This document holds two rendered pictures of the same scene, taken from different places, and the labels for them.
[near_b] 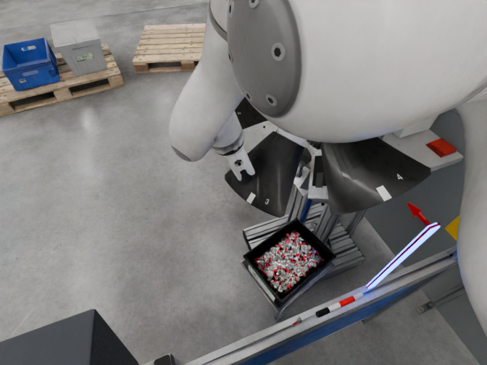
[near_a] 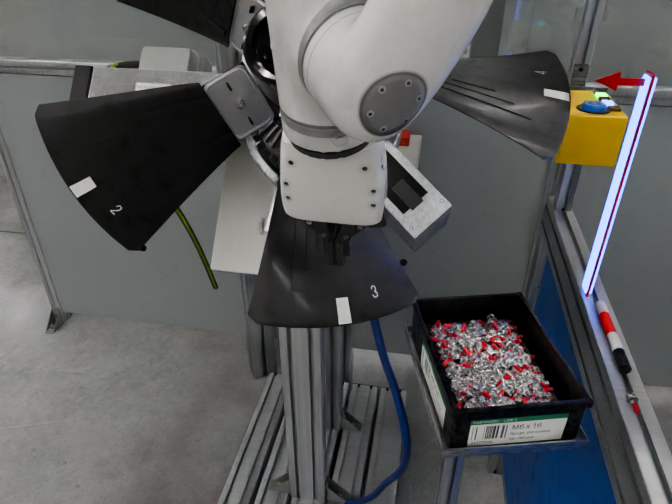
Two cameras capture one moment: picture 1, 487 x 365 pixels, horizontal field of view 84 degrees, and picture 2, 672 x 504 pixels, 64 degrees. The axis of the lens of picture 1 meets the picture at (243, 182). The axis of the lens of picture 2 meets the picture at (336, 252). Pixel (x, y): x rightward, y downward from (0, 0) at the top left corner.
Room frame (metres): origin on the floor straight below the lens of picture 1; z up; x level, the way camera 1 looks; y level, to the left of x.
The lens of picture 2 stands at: (0.23, 0.43, 1.35)
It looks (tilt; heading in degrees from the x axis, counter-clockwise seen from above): 32 degrees down; 301
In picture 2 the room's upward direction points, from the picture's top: straight up
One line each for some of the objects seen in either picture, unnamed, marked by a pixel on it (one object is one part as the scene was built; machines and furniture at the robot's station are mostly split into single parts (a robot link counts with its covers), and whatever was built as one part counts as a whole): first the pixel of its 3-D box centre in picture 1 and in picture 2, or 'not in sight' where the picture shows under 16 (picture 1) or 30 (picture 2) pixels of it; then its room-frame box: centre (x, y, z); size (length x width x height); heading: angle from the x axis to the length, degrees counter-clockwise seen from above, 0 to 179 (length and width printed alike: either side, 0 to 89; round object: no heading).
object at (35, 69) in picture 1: (31, 63); not in sight; (2.70, 2.16, 0.25); 0.60 x 0.41 x 0.22; 28
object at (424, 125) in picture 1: (406, 113); not in sight; (0.96, -0.70, 0.92); 0.17 x 0.16 x 0.11; 111
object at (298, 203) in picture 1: (297, 215); (304, 388); (0.74, -0.27, 0.46); 0.09 x 0.05 x 0.91; 21
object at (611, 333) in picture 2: (340, 304); (611, 334); (0.20, -0.25, 0.87); 0.14 x 0.01 x 0.01; 111
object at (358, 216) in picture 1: (369, 198); (346, 289); (0.88, -0.70, 0.42); 0.04 x 0.04 x 0.83; 21
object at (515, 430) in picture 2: (288, 260); (488, 363); (0.34, -0.13, 0.85); 0.22 x 0.17 x 0.07; 127
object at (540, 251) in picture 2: (395, 298); (518, 368); (0.36, -0.66, 0.39); 0.04 x 0.04 x 0.78; 21
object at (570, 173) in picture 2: (467, 245); (568, 179); (0.35, -0.63, 0.92); 0.03 x 0.03 x 0.12; 21
